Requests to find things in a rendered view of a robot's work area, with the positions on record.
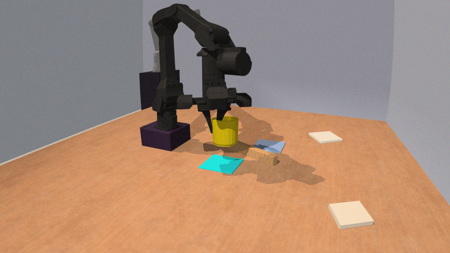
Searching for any olive-yellow cup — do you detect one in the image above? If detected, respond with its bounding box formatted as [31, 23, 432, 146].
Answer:
[211, 116, 239, 147]

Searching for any cream flat square slab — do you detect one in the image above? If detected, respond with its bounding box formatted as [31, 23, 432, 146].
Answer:
[309, 131, 342, 144]
[328, 201, 374, 229]

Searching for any brown wooden beam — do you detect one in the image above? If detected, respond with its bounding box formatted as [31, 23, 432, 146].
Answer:
[226, 141, 278, 166]

